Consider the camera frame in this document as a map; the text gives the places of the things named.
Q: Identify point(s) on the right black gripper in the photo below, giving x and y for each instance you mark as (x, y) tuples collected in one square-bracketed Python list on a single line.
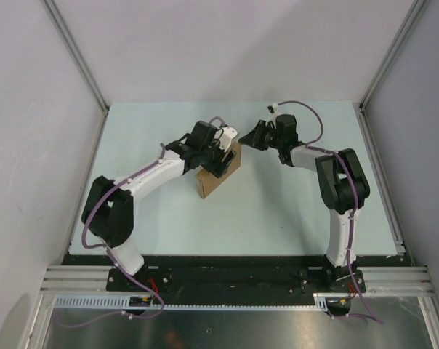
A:
[(254, 138)]

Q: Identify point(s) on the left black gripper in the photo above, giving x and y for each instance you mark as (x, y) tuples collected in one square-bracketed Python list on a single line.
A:
[(218, 168)]

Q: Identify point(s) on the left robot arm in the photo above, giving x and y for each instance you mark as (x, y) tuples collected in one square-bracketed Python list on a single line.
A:
[(108, 214)]

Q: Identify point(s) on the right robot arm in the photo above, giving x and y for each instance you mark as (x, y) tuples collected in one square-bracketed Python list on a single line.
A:
[(342, 184)]

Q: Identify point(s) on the aluminium extrusion crossbar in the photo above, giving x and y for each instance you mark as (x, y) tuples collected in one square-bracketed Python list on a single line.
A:
[(379, 281)]

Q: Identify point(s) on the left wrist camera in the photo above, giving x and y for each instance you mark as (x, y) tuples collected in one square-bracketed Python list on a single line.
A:
[(225, 137)]

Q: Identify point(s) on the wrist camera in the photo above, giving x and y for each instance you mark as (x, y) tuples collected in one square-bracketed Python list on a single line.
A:
[(274, 113), (225, 137)]

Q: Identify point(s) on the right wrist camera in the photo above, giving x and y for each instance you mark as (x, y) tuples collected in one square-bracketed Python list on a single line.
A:
[(274, 113)]

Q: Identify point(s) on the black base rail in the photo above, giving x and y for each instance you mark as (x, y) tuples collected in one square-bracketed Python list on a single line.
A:
[(257, 280)]

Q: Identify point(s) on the grey slotted cable duct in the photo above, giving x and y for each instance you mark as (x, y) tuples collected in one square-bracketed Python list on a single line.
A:
[(317, 302)]

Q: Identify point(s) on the right aluminium frame post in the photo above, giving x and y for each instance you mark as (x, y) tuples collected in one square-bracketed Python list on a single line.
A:
[(406, 28)]

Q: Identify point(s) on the aluminium frame post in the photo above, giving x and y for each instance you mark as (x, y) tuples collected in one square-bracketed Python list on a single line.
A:
[(406, 28), (52, 10)]

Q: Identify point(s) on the left aluminium frame post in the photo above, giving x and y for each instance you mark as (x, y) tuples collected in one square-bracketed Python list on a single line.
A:
[(52, 10)]

